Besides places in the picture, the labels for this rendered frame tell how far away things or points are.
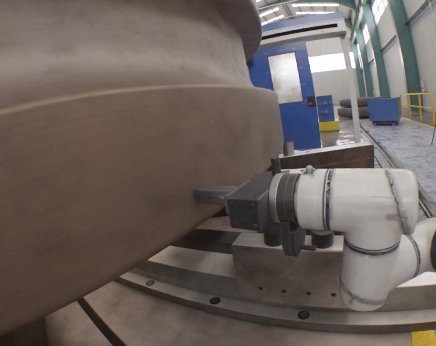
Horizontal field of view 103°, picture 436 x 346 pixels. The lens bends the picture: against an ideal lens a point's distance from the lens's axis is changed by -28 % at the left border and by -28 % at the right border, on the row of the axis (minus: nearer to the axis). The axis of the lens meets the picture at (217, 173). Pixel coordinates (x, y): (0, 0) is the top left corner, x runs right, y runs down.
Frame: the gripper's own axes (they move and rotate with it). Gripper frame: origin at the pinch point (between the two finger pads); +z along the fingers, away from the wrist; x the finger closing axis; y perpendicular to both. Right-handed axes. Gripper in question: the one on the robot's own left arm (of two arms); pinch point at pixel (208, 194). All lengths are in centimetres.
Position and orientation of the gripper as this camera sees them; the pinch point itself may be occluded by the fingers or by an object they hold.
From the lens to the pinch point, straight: 44.1
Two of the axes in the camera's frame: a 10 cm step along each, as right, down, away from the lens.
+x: -5.5, 2.9, -7.8
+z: -8.1, 0.1, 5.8
